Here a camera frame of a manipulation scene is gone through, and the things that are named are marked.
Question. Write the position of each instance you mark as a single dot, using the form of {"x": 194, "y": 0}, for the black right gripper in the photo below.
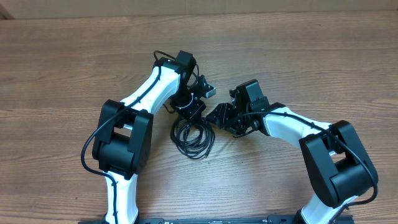
{"x": 223, "y": 121}

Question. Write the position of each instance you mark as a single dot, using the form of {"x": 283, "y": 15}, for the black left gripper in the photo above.
{"x": 194, "y": 113}

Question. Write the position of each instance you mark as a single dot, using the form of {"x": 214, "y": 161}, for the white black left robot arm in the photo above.
{"x": 122, "y": 140}

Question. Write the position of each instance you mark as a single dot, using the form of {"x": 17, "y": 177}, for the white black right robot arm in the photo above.
{"x": 341, "y": 172}

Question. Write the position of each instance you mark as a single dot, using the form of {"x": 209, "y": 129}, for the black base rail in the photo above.
{"x": 217, "y": 220}

